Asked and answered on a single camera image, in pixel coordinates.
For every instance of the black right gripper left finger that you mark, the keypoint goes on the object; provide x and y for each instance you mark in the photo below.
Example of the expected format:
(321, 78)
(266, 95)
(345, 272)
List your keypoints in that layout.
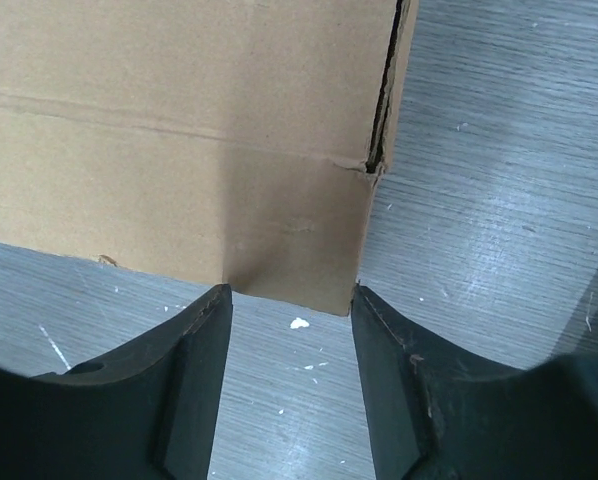
(144, 410)

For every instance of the brown cardboard box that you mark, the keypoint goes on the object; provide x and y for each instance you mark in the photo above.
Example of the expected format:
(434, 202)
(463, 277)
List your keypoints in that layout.
(236, 142)

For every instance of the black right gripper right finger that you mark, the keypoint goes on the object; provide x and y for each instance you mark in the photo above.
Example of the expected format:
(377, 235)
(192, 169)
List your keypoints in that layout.
(438, 411)

